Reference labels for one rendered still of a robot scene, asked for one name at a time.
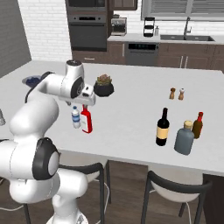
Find brown wall cupboard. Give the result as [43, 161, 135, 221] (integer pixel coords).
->
[111, 0, 138, 11]

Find black frame white stool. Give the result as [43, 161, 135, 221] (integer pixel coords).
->
[57, 151, 112, 224]
[0, 178, 32, 224]
[141, 166, 214, 224]

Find grey bottle with cork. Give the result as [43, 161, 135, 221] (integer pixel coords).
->
[173, 120, 196, 157]

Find grey object at edge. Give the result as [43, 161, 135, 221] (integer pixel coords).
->
[0, 108, 6, 127]

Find dark grey dishwasher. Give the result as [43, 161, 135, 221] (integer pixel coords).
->
[125, 41, 160, 67]

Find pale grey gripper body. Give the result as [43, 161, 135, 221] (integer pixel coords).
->
[65, 94, 97, 108]

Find silver coffee machine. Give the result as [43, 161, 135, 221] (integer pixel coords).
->
[110, 17, 128, 37]

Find brown pepper shaker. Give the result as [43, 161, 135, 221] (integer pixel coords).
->
[169, 87, 177, 101]

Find black tiered stand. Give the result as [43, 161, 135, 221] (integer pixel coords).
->
[143, 16, 157, 39]

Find chrome sink tap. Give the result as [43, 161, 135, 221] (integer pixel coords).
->
[183, 16, 193, 41]

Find white-topped salt shaker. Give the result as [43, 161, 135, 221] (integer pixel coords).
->
[178, 87, 186, 102]

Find brown base cupboard run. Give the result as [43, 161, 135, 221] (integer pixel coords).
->
[157, 42, 224, 73]
[71, 40, 127, 66]

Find brown bottle with red cap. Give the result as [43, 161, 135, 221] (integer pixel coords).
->
[192, 111, 205, 140]

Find black wall oven stack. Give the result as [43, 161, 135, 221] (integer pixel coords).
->
[65, 0, 109, 53]

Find grey window blinds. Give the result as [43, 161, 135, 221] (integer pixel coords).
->
[141, 0, 224, 22]

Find black pot with plant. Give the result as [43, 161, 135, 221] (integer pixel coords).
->
[93, 73, 116, 98]

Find small clear water bottle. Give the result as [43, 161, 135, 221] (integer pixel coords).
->
[71, 105, 81, 130]

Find dark kitchen sink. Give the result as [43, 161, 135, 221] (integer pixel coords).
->
[159, 34, 216, 42]

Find dark wine bottle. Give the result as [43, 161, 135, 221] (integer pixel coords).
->
[155, 107, 171, 147]

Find blue bowl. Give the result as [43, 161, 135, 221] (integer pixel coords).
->
[21, 74, 42, 88]

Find red plastic ketchup bottle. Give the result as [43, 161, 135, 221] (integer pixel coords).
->
[80, 104, 94, 135]

